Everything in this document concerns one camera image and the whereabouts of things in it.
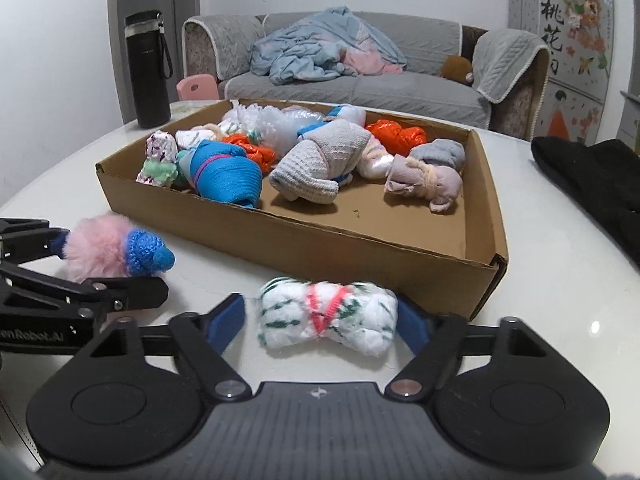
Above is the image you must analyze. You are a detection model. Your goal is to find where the pink fluffy pompom bundle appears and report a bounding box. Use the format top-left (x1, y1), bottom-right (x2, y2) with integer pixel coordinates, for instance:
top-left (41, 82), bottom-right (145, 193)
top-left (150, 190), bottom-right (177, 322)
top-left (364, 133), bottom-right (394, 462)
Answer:
top-left (62, 214), bottom-right (134, 283)

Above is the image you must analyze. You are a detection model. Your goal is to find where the blue crochet knit bundle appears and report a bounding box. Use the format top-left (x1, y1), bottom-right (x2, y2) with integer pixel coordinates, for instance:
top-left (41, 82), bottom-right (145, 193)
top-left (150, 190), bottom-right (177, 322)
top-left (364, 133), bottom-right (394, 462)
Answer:
top-left (124, 229), bottom-right (175, 276)

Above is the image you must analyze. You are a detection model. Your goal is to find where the white green patterned bundle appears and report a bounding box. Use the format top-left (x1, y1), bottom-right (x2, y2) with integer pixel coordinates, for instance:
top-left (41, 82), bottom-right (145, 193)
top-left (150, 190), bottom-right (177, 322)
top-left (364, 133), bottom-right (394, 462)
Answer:
top-left (257, 278), bottom-right (398, 358)

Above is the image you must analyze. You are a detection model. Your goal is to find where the orange plastic bag bundle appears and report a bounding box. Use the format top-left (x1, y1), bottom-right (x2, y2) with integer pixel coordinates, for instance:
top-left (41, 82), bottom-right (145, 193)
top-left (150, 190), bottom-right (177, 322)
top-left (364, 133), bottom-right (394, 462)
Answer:
top-left (366, 119), bottom-right (427, 156)

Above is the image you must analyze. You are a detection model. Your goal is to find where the white foam net bundle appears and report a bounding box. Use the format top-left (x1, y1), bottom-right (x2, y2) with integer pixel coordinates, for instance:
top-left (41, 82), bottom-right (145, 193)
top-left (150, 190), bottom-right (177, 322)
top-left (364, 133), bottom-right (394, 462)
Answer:
top-left (218, 104), bottom-right (262, 136)

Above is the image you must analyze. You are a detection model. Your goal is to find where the clear plastic bag bundle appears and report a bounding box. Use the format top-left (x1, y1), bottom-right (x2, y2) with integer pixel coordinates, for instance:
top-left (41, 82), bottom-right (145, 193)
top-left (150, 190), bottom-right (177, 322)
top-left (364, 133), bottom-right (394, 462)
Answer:
top-left (255, 105), bottom-right (324, 158)

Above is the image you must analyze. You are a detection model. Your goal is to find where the light blue white sock bundle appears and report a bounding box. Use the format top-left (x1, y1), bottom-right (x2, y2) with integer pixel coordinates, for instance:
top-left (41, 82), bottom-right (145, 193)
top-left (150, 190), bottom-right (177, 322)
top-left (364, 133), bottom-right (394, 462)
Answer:
top-left (297, 104), bottom-right (367, 136)

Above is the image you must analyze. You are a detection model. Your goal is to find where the brown cardboard box tray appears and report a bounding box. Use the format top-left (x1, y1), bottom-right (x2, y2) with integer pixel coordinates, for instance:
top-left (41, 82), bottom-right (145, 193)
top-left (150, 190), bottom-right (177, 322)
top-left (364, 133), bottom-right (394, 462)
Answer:
top-left (96, 108), bottom-right (508, 318)

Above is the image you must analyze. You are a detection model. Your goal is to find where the mint green bundle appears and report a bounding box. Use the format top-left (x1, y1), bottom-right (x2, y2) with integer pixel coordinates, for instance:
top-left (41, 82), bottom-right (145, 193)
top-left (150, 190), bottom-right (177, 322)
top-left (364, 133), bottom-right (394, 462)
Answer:
top-left (136, 159), bottom-right (178, 188)

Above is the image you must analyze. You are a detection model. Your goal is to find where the purple white patterned bundle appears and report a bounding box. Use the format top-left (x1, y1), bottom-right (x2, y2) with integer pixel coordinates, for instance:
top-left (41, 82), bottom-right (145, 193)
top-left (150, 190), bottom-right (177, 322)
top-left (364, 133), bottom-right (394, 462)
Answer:
top-left (145, 130), bottom-right (178, 164)

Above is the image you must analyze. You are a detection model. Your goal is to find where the pale pink sock bundle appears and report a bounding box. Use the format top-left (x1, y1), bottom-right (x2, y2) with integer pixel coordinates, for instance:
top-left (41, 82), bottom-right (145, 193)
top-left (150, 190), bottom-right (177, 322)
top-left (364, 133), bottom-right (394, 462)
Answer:
top-left (384, 155), bottom-right (462, 214)

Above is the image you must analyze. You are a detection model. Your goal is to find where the blue cloth bundle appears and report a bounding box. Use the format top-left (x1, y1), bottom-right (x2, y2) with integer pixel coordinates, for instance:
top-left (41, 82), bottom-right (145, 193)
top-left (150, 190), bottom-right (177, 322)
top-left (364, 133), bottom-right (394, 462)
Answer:
top-left (178, 140), bottom-right (262, 208)

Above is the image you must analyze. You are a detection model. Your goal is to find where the clear bag striped bundle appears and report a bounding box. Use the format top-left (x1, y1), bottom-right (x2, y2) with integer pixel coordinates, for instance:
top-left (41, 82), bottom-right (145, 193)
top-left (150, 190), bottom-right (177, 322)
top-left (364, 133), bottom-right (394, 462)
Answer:
top-left (356, 136), bottom-right (394, 181)

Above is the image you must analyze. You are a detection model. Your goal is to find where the grey rolled sock bundle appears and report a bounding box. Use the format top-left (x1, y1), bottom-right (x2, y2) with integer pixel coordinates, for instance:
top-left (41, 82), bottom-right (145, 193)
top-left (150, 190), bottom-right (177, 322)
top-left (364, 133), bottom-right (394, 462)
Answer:
top-left (409, 139), bottom-right (466, 172)

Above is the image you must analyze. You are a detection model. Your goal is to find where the small orange bag bundle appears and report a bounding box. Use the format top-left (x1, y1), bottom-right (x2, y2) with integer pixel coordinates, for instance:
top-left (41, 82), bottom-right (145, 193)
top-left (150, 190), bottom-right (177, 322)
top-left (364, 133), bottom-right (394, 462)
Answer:
top-left (222, 133), bottom-right (277, 176)

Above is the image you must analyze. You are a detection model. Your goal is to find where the black thermos bottle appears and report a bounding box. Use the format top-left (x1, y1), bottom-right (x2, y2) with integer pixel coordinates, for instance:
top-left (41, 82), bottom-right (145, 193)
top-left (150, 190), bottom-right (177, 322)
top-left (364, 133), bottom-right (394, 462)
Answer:
top-left (124, 10), bottom-right (174, 128)

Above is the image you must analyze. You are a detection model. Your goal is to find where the beige waffle knit bundle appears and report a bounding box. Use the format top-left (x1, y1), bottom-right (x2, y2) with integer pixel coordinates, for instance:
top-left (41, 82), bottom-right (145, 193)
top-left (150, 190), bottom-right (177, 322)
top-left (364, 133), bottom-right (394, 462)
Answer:
top-left (269, 119), bottom-right (371, 205)

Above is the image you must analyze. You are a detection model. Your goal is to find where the pink plastic stool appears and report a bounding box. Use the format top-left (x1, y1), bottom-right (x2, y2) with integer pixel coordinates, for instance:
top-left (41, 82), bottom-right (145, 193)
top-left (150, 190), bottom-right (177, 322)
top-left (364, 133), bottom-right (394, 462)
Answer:
top-left (176, 74), bottom-right (219, 101)

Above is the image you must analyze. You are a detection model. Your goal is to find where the black knit hat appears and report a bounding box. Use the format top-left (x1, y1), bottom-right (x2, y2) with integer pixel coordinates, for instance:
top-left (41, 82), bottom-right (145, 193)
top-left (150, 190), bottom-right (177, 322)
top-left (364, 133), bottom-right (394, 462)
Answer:
top-left (532, 136), bottom-right (640, 262)

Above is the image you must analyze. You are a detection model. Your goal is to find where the grey fabric sofa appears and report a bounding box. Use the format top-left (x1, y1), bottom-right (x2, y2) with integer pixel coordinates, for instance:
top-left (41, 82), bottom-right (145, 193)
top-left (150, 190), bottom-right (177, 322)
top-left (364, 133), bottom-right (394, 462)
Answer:
top-left (182, 6), bottom-right (550, 140)

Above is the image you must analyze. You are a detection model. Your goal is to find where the brown plush toy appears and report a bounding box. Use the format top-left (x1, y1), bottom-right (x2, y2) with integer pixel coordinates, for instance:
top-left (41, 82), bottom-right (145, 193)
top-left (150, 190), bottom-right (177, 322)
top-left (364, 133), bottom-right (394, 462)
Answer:
top-left (439, 55), bottom-right (474, 86)

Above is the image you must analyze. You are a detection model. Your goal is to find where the grey door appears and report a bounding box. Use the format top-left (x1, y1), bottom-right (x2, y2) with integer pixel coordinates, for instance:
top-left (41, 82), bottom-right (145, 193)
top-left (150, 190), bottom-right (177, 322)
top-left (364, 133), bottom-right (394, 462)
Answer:
top-left (107, 0), bottom-right (200, 122)

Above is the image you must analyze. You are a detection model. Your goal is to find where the pink garment on sofa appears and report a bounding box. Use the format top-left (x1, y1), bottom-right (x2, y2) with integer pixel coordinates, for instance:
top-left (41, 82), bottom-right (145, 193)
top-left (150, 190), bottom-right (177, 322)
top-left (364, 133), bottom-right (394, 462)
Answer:
top-left (341, 47), bottom-right (406, 76)

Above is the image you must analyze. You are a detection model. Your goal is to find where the light blue blanket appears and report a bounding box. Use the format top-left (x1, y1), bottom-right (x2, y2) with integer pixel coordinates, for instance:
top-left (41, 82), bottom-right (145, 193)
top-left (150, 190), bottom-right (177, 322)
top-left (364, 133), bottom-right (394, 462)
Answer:
top-left (250, 6), bottom-right (407, 86)

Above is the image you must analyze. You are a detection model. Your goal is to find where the decorated cabinet with stickers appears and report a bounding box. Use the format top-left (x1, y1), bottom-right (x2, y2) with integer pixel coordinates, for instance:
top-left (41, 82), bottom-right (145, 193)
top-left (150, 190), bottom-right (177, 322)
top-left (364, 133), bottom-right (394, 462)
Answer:
top-left (508, 0), bottom-right (614, 145)

